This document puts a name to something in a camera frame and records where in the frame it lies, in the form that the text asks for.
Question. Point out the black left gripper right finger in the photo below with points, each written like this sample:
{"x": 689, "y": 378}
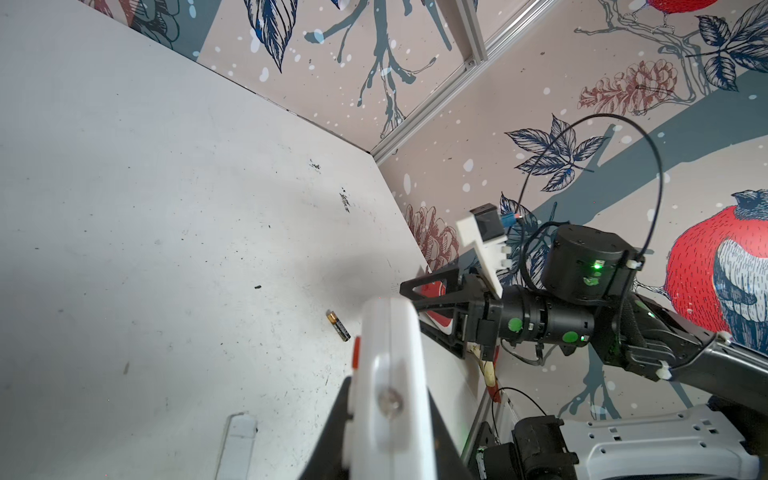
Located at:
{"x": 449, "y": 465}

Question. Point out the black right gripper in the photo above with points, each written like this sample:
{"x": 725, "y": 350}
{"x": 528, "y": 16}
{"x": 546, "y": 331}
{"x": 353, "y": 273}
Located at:
{"x": 409, "y": 288}

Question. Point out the white battery cover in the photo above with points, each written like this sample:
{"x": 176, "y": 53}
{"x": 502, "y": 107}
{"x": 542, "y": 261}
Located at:
{"x": 237, "y": 448}

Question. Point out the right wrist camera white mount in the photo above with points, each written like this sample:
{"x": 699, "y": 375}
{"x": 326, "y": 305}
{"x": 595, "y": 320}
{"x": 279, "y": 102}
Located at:
{"x": 482, "y": 230}

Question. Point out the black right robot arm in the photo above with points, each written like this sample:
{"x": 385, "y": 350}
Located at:
{"x": 584, "y": 299}

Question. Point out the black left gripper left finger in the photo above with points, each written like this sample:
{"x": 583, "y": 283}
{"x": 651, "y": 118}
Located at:
{"x": 325, "y": 462}

